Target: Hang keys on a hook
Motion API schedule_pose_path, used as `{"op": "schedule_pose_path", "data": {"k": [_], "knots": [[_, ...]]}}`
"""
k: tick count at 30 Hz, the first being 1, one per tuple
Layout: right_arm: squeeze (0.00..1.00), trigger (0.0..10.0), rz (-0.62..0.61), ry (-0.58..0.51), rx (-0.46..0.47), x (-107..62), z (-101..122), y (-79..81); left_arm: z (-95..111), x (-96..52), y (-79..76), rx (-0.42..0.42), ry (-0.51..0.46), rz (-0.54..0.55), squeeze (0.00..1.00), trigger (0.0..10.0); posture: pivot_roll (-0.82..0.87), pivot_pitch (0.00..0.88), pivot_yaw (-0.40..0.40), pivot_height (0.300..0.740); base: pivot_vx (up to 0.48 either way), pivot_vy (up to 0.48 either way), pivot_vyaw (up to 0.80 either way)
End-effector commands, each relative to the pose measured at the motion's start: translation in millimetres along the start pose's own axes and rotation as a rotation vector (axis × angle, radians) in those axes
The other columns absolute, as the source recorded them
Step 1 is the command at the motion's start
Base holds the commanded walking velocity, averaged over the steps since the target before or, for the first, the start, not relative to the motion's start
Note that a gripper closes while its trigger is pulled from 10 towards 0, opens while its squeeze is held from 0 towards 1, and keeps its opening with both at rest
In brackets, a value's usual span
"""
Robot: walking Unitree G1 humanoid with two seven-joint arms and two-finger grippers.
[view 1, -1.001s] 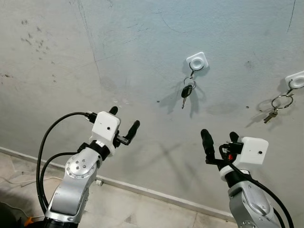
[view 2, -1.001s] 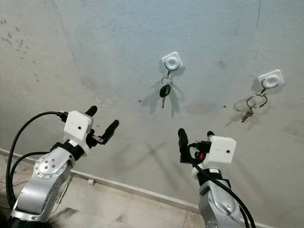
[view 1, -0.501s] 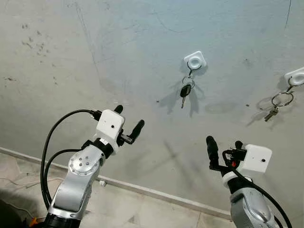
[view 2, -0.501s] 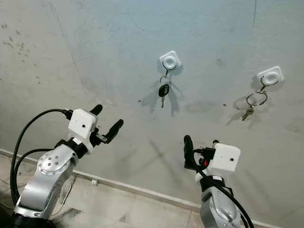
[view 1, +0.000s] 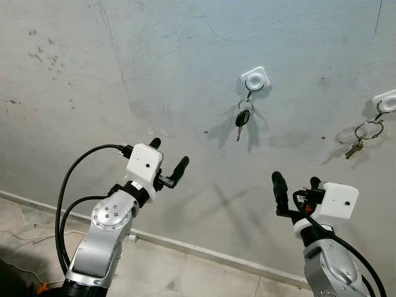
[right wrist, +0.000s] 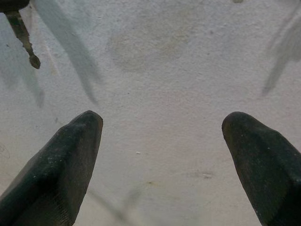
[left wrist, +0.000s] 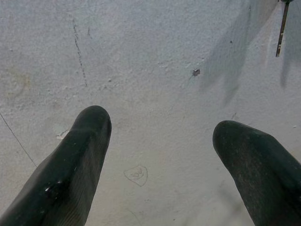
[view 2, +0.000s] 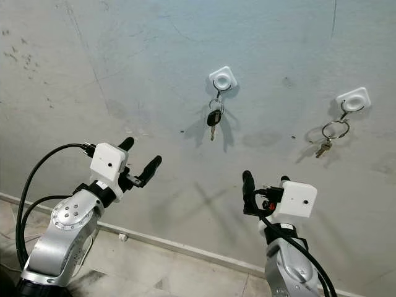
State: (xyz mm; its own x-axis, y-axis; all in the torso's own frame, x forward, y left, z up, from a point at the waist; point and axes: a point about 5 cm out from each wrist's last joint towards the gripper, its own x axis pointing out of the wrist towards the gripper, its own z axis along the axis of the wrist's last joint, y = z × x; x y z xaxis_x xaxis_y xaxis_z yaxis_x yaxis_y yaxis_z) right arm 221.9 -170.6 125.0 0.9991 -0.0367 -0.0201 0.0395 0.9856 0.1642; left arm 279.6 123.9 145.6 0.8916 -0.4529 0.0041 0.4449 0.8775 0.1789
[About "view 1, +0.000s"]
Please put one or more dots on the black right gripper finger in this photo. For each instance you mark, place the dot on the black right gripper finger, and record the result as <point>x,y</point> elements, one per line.
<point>315,182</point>
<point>281,189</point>

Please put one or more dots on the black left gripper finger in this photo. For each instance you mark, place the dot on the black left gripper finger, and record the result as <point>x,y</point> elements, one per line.
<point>180,168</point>
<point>155,143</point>

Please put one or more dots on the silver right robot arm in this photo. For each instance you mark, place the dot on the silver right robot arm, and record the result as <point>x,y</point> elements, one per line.
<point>334,266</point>

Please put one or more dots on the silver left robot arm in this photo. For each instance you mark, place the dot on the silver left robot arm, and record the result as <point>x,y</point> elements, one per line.
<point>102,241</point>

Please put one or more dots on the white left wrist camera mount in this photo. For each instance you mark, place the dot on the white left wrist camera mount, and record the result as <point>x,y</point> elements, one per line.
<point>145,164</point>

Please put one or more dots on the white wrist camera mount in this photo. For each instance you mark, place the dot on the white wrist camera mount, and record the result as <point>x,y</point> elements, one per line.
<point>145,164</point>
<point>337,203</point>

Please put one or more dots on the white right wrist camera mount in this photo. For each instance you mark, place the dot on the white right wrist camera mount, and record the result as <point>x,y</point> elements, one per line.
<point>337,203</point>

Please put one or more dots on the small white wall clip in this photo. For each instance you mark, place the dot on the small white wall clip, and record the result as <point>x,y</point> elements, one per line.
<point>132,237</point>

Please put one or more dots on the white square wall hook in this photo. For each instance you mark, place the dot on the white square wall hook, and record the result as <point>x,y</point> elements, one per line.
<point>255,78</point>
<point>386,102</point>

